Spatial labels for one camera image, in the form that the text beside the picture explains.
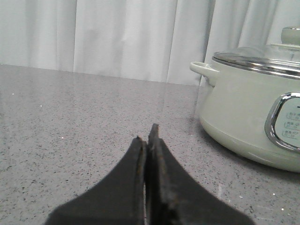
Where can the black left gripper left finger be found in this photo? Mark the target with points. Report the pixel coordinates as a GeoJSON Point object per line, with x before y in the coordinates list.
{"type": "Point", "coordinates": [116, 200]}

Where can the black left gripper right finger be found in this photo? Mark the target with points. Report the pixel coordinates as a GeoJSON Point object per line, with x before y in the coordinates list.
{"type": "Point", "coordinates": [173, 197]}

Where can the glass pot lid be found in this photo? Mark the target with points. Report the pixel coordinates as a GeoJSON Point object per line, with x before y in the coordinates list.
{"type": "Point", "coordinates": [281, 60]}

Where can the pale green electric cooking pot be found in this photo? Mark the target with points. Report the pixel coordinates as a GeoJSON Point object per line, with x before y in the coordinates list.
{"type": "Point", "coordinates": [252, 113]}

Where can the white curtain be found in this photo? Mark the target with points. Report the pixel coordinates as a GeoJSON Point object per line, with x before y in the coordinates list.
{"type": "Point", "coordinates": [152, 40]}

